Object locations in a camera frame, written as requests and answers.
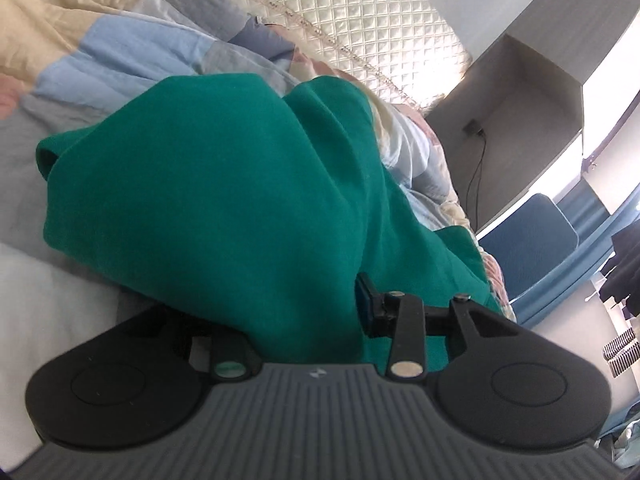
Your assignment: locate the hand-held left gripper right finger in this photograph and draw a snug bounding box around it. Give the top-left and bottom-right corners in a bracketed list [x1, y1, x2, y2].
[354, 272, 527, 382]

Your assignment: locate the green hoodie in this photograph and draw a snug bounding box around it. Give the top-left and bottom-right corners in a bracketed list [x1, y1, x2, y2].
[35, 74, 503, 373]

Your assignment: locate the striped cloth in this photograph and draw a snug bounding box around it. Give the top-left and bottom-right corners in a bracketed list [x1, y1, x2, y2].
[601, 329, 640, 378]

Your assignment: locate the dark hanging coat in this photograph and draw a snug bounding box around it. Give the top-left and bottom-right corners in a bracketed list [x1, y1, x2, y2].
[596, 217, 640, 320]

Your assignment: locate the cream quilted headboard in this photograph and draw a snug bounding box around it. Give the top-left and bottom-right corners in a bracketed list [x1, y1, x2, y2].
[187, 0, 474, 111]

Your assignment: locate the blue chair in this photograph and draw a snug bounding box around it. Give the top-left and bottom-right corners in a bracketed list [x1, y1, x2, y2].
[479, 192, 581, 303]

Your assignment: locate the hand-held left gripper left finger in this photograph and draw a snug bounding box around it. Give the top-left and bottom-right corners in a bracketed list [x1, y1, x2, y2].
[120, 304, 252, 382]

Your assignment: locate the grey wardrobe cabinet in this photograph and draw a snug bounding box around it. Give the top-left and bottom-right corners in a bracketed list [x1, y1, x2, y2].
[424, 10, 640, 233]

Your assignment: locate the black plug with cable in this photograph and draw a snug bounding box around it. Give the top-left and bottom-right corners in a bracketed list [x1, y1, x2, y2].
[461, 119, 490, 230]

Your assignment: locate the patchwork quilt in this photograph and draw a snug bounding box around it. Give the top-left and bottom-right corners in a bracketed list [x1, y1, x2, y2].
[0, 0, 517, 461]

